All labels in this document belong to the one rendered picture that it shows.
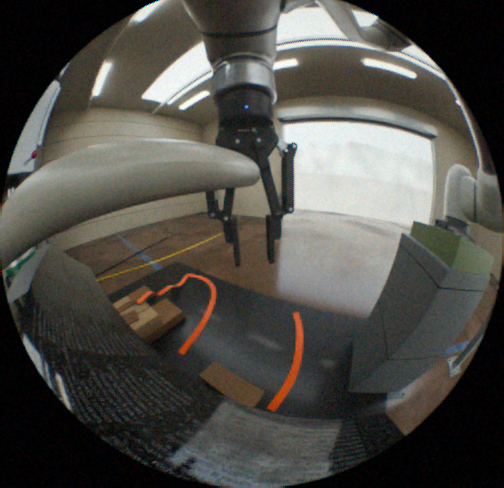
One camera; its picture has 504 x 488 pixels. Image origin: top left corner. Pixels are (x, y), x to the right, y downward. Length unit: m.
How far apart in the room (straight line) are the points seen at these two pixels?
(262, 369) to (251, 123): 1.01
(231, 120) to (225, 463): 0.38
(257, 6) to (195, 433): 0.44
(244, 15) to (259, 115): 0.13
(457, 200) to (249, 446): 0.81
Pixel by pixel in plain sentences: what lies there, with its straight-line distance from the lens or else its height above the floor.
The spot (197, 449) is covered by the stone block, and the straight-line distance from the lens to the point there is 0.23.
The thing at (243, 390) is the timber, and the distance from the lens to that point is 0.81.
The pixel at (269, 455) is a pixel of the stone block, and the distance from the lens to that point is 0.25.
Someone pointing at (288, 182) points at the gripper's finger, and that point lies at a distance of 0.20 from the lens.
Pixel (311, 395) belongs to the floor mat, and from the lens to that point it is 0.97.
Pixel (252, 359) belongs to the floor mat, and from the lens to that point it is 1.00.
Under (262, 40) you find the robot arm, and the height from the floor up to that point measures 1.12.
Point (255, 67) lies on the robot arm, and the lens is 0.23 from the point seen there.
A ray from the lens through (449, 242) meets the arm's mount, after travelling 0.57.
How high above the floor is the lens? 0.92
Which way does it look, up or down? 18 degrees down
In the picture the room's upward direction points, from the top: straight up
